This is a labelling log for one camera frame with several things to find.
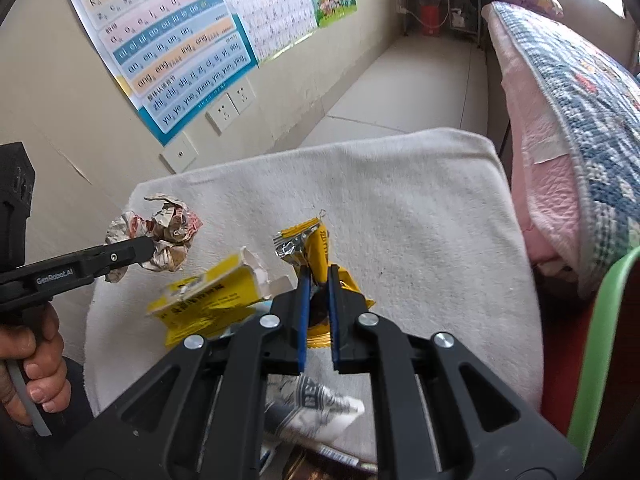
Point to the red bucket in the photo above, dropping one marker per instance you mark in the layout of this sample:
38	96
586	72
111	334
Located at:
430	20

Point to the person's left hand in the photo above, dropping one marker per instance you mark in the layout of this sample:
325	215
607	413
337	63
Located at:
45	375

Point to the white pink chart poster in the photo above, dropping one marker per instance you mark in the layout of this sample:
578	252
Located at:
270	5

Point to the paper ball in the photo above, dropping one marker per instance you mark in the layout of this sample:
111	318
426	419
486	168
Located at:
170	230

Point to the pink quilted blanket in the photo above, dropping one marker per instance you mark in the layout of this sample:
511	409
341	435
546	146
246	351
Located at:
545	185

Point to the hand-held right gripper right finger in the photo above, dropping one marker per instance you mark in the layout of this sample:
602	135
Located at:
334	320

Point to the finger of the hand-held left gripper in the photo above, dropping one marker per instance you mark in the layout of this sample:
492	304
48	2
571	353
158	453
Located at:
130	252

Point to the yellow foil wrapper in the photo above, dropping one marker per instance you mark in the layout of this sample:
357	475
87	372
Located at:
315	255

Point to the white wall socket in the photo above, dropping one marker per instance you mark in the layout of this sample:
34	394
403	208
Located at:
242	97
222	115

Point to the blue letter wall poster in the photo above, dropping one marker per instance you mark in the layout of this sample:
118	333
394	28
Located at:
165	60

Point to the bed with patterned quilt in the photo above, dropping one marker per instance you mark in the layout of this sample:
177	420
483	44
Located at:
590	110

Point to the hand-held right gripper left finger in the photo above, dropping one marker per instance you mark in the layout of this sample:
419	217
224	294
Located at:
301	320

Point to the yellow torn box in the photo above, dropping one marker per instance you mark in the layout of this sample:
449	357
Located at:
200	300

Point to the red basin with green rim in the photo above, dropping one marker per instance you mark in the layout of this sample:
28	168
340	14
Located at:
600	335

